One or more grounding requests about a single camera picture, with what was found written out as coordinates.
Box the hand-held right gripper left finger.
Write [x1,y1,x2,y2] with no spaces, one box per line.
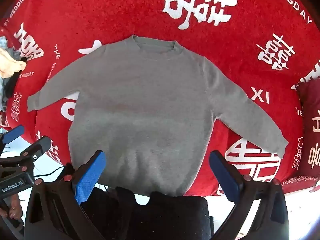
[24,150,107,240]

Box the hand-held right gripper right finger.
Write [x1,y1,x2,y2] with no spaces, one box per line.
[209,150,292,240]

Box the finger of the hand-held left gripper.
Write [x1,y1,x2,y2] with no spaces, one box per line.
[0,125,26,151]
[4,136,52,171]

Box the grey towel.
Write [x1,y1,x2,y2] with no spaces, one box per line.
[27,35,289,197]

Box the pile of clothes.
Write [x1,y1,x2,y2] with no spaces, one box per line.
[0,56,27,112]

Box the person's left hand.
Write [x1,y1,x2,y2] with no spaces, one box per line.
[0,194,24,228]

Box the cream cloth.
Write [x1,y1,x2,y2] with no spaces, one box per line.
[0,47,27,79]

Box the dark cloth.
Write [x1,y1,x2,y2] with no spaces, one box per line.
[81,186,214,240]

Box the grey fuzzy cloth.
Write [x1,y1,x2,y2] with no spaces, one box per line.
[0,36,16,60]

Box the red printed cushion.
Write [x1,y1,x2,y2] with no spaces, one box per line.
[282,80,320,193]

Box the red printed blanket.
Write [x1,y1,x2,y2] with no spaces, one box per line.
[0,0,320,197]

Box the thin black cable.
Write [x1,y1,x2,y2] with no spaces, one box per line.
[33,166,66,180]

